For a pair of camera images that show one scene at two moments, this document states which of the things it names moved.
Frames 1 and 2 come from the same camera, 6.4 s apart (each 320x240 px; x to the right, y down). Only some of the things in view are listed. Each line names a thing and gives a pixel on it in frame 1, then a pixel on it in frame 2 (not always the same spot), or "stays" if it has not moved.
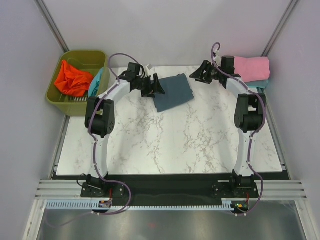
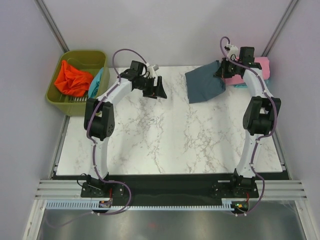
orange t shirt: x=72 y=81 stays
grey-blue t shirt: x=177 y=91 to x=202 y=85
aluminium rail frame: x=62 y=187 stays
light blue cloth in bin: x=93 y=86 stays
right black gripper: x=197 y=75 to x=221 y=72
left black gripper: x=152 y=89 stays
